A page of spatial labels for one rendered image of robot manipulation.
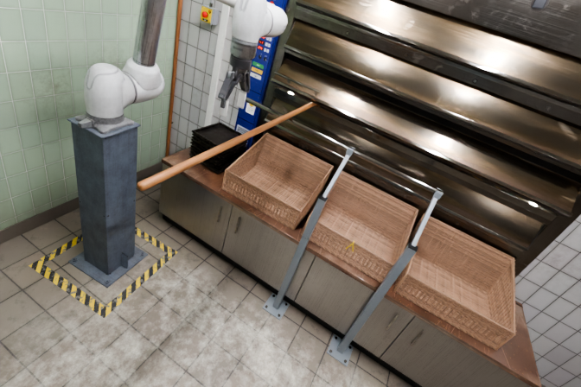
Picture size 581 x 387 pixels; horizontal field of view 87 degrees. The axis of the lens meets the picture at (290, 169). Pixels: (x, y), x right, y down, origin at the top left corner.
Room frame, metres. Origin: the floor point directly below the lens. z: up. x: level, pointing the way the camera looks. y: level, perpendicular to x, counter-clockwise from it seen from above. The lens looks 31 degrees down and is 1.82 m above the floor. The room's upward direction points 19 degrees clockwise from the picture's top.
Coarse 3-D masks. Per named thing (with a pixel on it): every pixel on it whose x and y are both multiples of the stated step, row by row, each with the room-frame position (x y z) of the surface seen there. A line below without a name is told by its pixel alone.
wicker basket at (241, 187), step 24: (264, 144) 1.99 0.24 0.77; (288, 144) 1.96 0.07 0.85; (240, 168) 1.75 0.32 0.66; (288, 168) 1.90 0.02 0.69; (312, 168) 1.87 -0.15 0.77; (240, 192) 1.59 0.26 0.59; (264, 192) 1.48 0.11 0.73; (288, 192) 1.77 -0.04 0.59; (312, 192) 1.59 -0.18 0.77; (288, 216) 1.52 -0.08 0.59
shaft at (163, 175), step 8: (312, 104) 1.90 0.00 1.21; (296, 112) 1.66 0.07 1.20; (272, 120) 1.44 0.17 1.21; (280, 120) 1.49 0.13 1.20; (256, 128) 1.29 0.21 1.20; (264, 128) 1.33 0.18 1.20; (240, 136) 1.16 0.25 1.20; (248, 136) 1.20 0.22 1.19; (224, 144) 1.06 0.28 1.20; (232, 144) 1.09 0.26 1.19; (208, 152) 0.97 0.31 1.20; (216, 152) 1.00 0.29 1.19; (192, 160) 0.88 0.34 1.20; (200, 160) 0.91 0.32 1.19; (168, 168) 0.79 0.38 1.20; (176, 168) 0.81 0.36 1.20; (184, 168) 0.84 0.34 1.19; (152, 176) 0.73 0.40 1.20; (160, 176) 0.75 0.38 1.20; (168, 176) 0.77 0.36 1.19; (144, 184) 0.69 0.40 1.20; (152, 184) 0.71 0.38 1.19
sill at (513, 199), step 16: (288, 96) 2.03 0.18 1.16; (320, 112) 1.96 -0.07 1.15; (352, 128) 1.88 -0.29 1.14; (368, 128) 1.88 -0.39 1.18; (400, 144) 1.79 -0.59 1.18; (432, 160) 1.73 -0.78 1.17; (464, 176) 1.67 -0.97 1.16; (496, 192) 1.61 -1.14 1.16; (528, 208) 1.56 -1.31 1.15; (544, 208) 1.56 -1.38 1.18
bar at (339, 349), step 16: (272, 112) 1.65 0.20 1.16; (304, 128) 1.58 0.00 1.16; (336, 144) 1.52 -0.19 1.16; (368, 160) 1.46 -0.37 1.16; (336, 176) 1.39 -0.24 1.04; (400, 176) 1.41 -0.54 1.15; (432, 192) 1.36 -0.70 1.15; (320, 208) 1.28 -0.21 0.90; (432, 208) 1.30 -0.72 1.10; (304, 240) 1.28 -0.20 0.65; (416, 240) 1.18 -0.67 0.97; (400, 256) 1.16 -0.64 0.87; (288, 272) 1.29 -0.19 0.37; (400, 272) 1.13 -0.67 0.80; (384, 288) 1.14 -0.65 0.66; (272, 304) 1.30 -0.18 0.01; (288, 304) 1.34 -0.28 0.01; (368, 304) 1.14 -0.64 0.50; (336, 336) 1.23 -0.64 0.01; (352, 336) 1.13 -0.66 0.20; (336, 352) 1.13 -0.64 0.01
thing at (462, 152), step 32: (288, 64) 2.07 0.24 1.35; (320, 96) 1.90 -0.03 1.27; (352, 96) 1.90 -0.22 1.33; (384, 128) 1.75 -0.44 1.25; (416, 128) 1.76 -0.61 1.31; (448, 128) 1.76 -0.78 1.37; (480, 160) 1.63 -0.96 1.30; (512, 160) 1.64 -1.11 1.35; (512, 192) 1.51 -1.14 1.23; (544, 192) 1.52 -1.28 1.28; (576, 192) 1.52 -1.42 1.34
